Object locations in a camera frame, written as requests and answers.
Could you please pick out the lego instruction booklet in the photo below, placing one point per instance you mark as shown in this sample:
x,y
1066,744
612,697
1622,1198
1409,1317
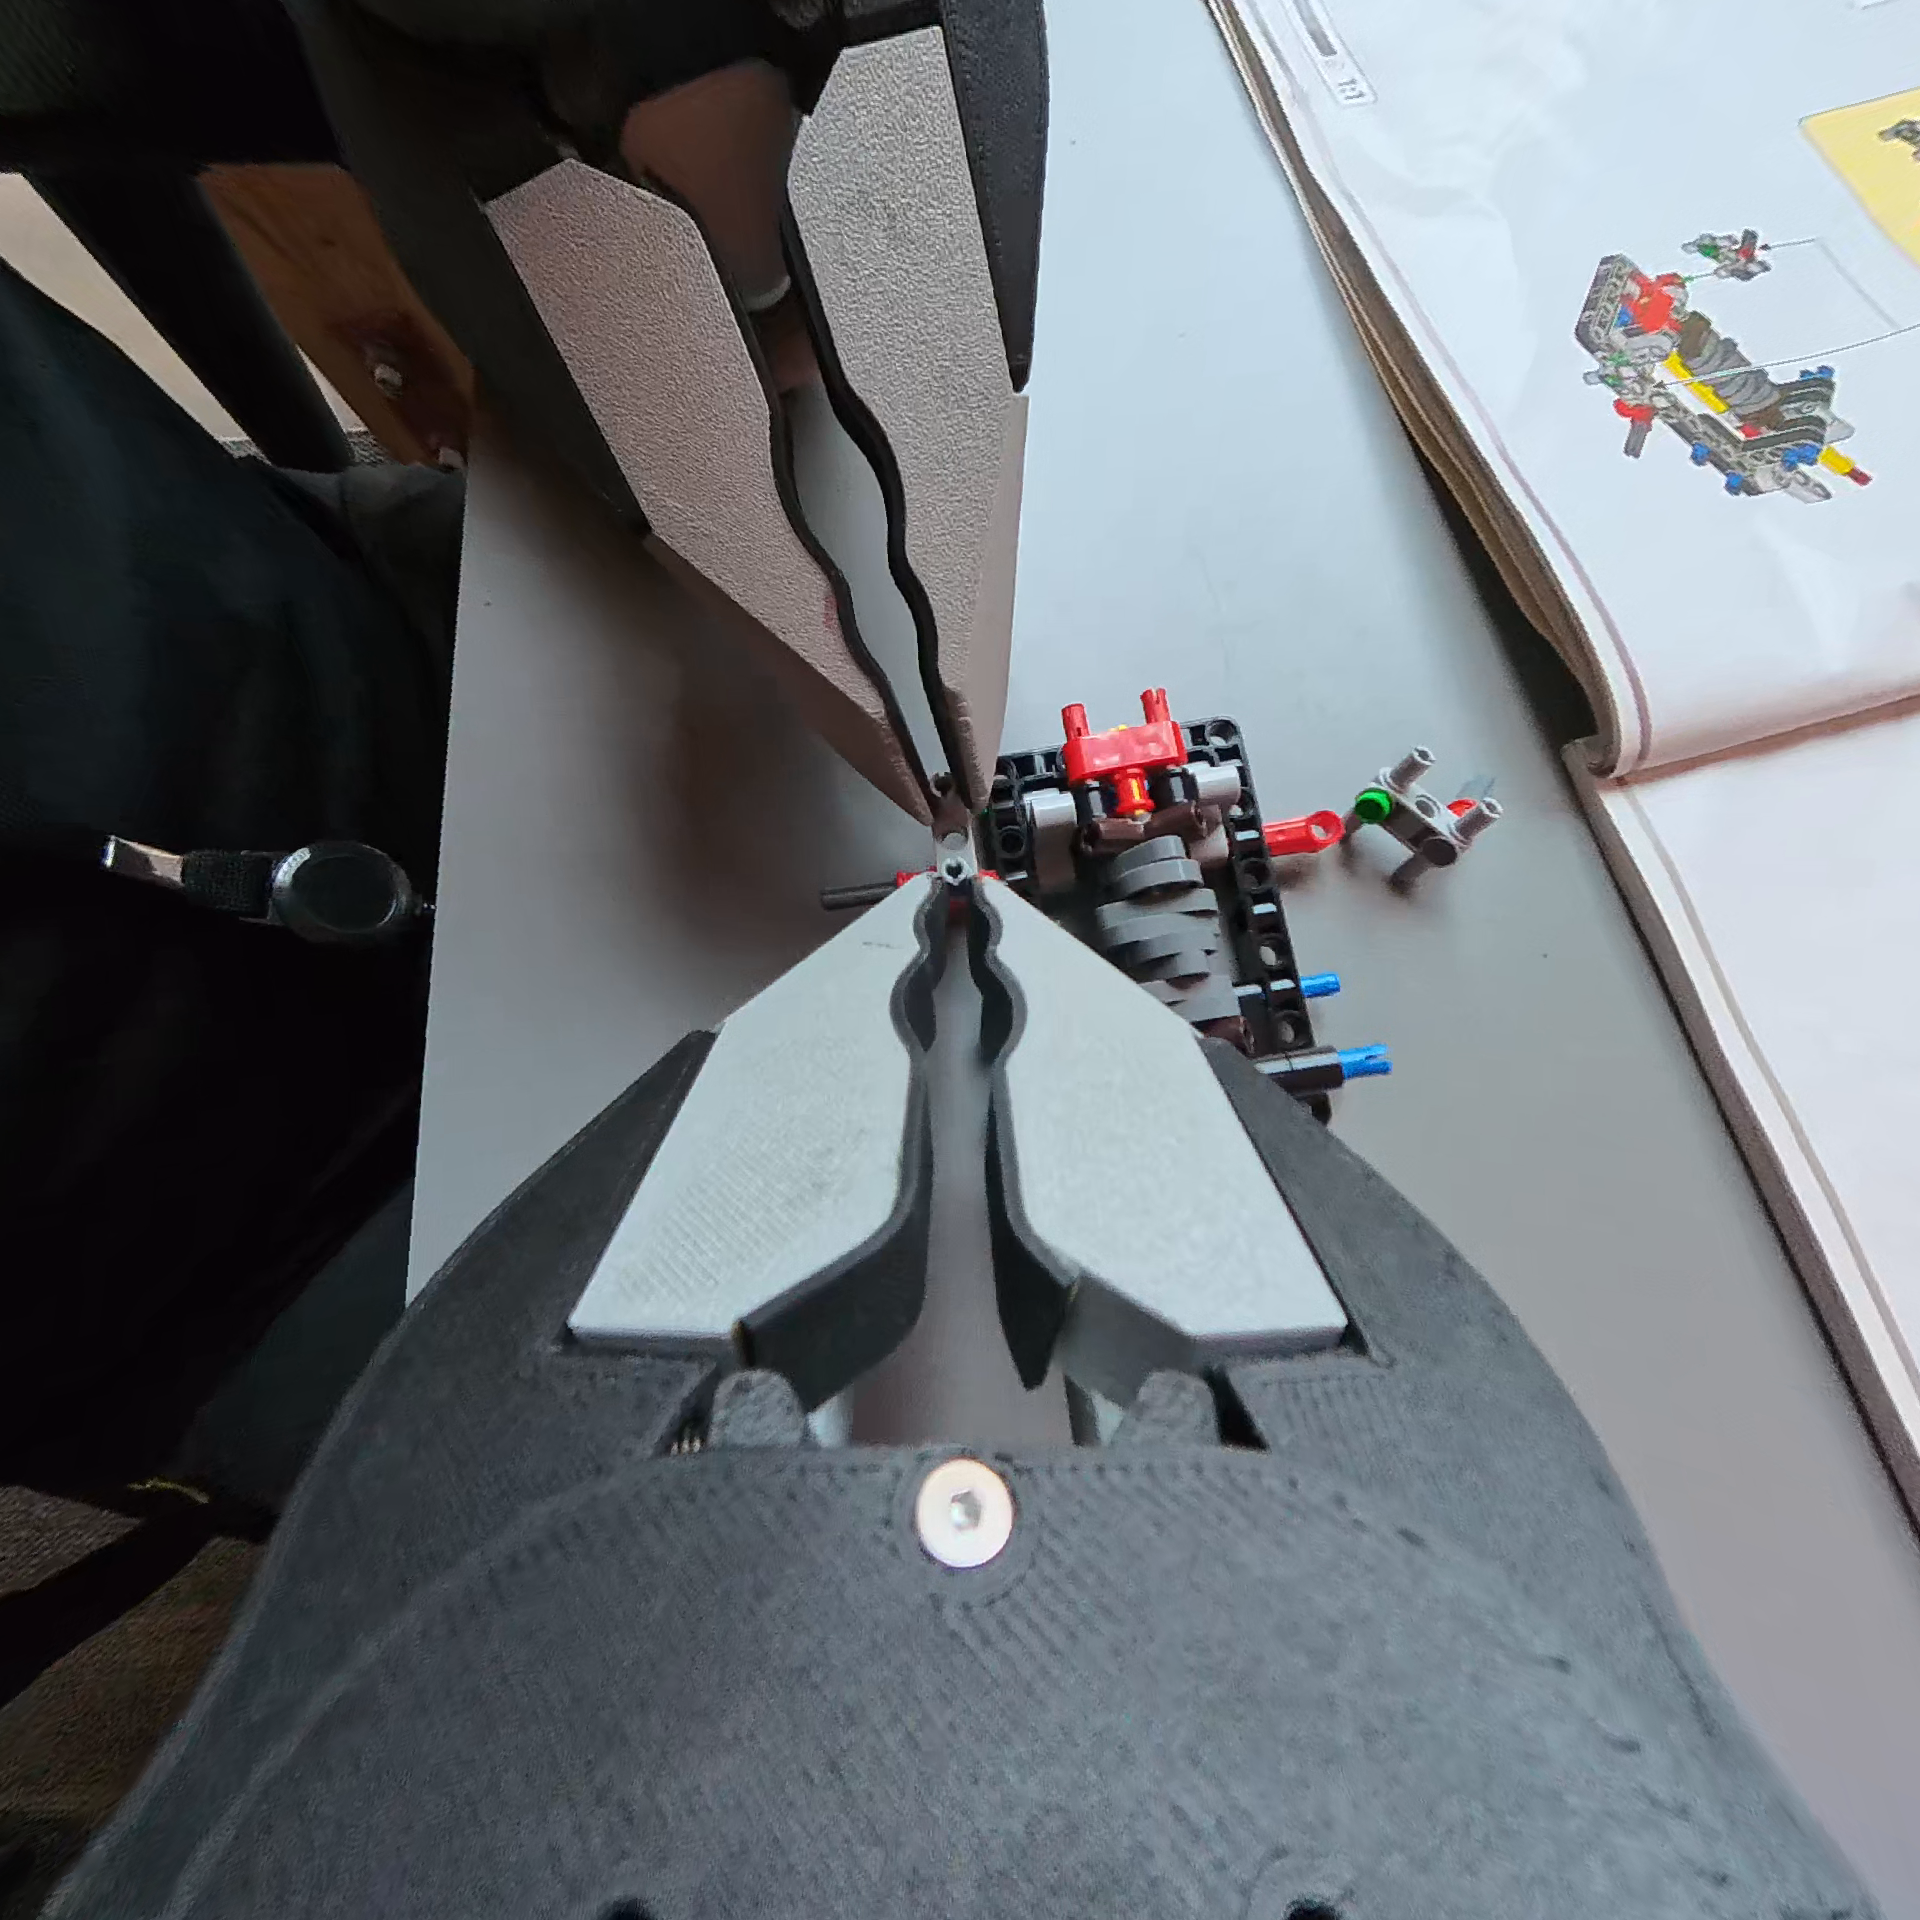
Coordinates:
x,y
1500,224

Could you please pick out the black chair frame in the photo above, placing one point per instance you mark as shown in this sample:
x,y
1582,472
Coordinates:
x,y
194,301

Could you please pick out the grey lego knuckle with axle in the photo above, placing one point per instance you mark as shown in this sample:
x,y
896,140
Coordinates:
x,y
1423,823
955,857

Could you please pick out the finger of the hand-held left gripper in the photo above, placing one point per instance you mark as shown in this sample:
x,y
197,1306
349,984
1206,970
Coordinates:
x,y
646,361
913,301

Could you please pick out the black lego chassis assembly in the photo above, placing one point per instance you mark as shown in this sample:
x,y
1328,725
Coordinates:
x,y
1162,914

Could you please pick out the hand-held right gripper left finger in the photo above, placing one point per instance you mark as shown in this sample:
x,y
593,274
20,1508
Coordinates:
x,y
750,1170

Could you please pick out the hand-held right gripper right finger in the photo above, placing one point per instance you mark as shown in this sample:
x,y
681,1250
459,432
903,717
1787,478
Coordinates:
x,y
1153,1186

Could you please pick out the black badge reel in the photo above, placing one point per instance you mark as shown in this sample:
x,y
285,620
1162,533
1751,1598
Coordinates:
x,y
338,889

